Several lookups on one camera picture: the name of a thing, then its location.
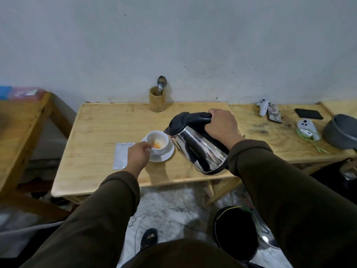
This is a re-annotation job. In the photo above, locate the person's right hand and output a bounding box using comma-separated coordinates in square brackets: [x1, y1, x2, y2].
[204, 109, 246, 150]

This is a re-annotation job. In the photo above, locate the person's left hand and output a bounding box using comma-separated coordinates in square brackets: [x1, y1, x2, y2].
[125, 142, 153, 178]

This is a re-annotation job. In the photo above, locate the white cup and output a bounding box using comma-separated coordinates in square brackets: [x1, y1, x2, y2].
[145, 130, 170, 156]

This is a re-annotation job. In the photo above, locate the steel kettle with black handle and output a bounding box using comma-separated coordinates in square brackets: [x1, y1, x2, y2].
[164, 112, 230, 175]

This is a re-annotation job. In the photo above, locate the person's right forearm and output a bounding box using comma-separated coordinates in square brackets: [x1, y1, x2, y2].
[227, 139, 357, 268]

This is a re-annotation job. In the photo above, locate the person's left forearm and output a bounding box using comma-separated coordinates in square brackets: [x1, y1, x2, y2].
[20, 171, 141, 268]

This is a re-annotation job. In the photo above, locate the white saucer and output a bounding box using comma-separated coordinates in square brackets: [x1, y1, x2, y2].
[140, 136, 175, 163]

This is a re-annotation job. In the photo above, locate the bamboo cutlery holder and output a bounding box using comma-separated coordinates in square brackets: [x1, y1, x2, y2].
[149, 86, 166, 113]

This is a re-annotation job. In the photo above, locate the light wooden table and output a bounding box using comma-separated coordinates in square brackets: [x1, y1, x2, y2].
[51, 102, 357, 207]

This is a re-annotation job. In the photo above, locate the small white controller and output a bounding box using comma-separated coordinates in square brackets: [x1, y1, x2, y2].
[257, 99, 269, 117]

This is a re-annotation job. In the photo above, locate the metal spoon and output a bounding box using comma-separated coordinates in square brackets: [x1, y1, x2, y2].
[157, 76, 167, 96]

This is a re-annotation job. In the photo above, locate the phone with patterned case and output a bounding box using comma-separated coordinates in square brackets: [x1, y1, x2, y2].
[268, 103, 283, 124]

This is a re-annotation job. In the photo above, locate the black sandal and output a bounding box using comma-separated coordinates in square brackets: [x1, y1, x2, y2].
[139, 228, 158, 251]

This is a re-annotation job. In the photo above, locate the large white controller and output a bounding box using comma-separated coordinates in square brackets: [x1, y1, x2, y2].
[297, 119, 321, 141]

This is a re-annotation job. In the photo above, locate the black phone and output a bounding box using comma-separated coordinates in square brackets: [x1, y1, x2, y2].
[295, 108, 324, 120]

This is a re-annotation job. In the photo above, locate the black round bin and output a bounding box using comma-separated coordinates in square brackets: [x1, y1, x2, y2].
[213, 206, 260, 262]

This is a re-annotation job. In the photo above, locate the metal lid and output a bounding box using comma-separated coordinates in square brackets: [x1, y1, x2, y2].
[252, 209, 281, 250]

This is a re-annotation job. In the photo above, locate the wooden side table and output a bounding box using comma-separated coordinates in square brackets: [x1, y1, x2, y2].
[0, 92, 73, 221]

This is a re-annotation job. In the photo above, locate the pink packet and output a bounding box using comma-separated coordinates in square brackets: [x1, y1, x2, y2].
[8, 87, 46, 101]

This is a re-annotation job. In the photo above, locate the grey pot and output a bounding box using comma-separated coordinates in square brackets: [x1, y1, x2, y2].
[323, 114, 357, 150]

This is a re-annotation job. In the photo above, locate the green cable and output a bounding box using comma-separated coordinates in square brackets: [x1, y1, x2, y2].
[296, 128, 330, 154]

